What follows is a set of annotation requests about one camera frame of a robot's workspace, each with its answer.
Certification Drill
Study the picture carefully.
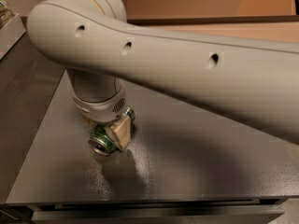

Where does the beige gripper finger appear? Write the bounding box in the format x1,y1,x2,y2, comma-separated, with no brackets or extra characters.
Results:
82,116,96,132
105,115,131,151

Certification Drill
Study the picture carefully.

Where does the green soda can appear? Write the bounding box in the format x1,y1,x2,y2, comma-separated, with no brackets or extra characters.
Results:
89,106,135,156

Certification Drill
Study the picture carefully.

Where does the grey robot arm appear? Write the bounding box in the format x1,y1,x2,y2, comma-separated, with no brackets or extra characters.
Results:
27,0,299,147

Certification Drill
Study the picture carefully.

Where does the white box at left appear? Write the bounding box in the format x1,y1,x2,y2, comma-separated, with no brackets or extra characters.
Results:
0,13,26,60

